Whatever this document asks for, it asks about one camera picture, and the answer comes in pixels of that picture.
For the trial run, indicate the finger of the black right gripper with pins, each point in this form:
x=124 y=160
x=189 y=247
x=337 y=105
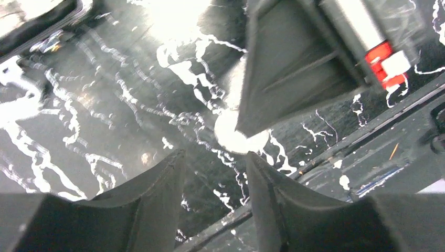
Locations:
x=296 y=63

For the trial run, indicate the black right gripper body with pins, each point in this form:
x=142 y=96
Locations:
x=382 y=36

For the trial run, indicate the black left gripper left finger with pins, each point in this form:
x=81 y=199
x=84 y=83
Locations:
x=142 y=214

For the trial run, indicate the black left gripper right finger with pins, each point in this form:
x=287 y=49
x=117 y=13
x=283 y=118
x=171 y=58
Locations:
x=291 y=217

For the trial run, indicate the white one poker chip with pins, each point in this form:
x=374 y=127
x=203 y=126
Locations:
x=233 y=140

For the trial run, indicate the black poker set case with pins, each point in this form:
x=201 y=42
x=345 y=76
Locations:
x=26 y=23

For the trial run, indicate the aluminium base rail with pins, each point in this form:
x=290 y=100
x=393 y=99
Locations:
x=372 y=142

